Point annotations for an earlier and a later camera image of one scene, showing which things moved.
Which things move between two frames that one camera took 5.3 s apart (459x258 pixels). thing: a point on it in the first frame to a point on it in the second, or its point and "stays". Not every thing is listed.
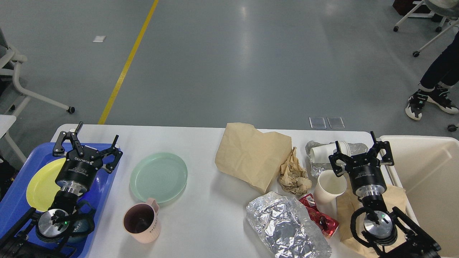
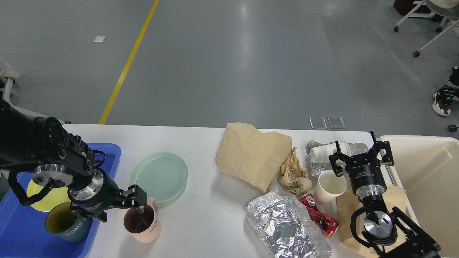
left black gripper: [82, 163] to [94, 200]
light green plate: [161, 176] stays
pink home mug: [141, 221] stays
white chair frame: [16, 58] to [7, 75]
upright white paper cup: [329, 186] stays
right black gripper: [366, 174] stays
